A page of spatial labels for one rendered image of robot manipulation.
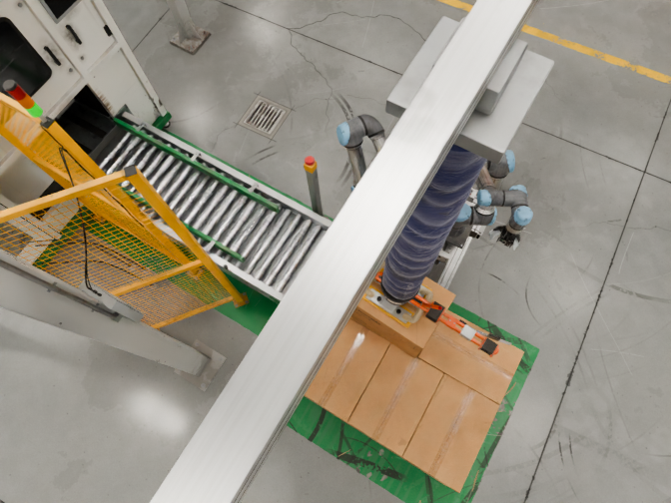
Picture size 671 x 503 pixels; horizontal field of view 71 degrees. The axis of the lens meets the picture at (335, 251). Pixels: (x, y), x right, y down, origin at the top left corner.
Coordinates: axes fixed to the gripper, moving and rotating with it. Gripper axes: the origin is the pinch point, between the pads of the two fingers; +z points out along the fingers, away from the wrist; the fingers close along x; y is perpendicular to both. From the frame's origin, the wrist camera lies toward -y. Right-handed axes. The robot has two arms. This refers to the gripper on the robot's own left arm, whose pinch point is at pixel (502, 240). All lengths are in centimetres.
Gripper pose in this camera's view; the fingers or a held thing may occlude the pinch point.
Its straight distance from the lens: 257.1
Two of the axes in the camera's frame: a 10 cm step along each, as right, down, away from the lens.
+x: 8.8, 4.3, -1.9
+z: 0.3, 3.5, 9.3
